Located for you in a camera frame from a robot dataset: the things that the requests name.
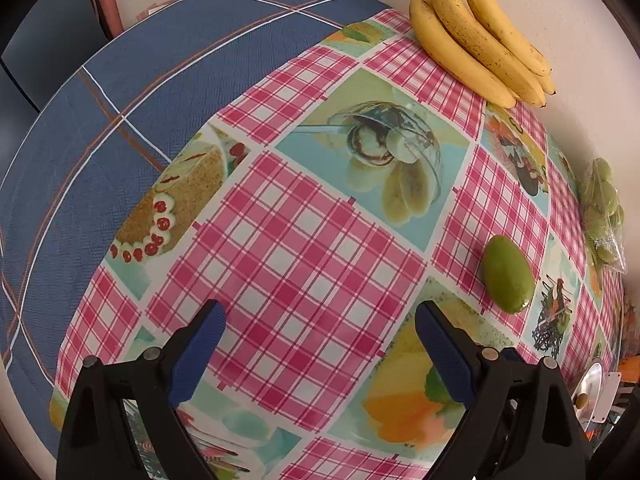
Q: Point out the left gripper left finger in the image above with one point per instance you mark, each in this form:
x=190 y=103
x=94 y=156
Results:
x=96 y=440

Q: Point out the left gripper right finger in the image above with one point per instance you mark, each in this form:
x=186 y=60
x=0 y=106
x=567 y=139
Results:
x=518 y=421

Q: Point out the brown longan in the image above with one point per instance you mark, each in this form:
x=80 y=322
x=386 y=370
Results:
x=581 y=400

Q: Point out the plastic tray of green fruits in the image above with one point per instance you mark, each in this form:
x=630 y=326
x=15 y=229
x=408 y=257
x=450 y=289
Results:
x=603 y=216

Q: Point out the metal round tray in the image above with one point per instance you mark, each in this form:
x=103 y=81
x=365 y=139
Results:
x=590 y=382

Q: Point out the white rectangular device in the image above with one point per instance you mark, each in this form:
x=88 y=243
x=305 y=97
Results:
x=608 y=391

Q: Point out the small green fruit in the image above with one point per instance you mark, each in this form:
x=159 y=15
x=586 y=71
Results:
x=506 y=274

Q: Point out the blue plaid tablecloth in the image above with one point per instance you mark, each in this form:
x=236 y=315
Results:
x=101 y=141

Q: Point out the pink checkered fruit tablecloth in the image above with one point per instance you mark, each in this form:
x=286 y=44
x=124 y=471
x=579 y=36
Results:
x=320 y=208

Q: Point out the yellow banana hidden back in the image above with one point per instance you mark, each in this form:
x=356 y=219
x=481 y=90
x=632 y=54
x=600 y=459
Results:
x=547 y=84

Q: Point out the yellow banana middle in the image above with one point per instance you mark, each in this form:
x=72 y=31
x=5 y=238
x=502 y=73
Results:
x=487 y=50

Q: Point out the yellow banana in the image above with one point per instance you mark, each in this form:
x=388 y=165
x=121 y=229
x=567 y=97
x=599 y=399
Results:
x=490 y=14
x=487 y=50
x=446 y=53

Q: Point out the yellow banana bottom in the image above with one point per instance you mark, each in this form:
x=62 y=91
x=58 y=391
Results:
x=446 y=53

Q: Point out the yellow banana top front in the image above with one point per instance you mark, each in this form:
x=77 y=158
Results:
x=490 y=14

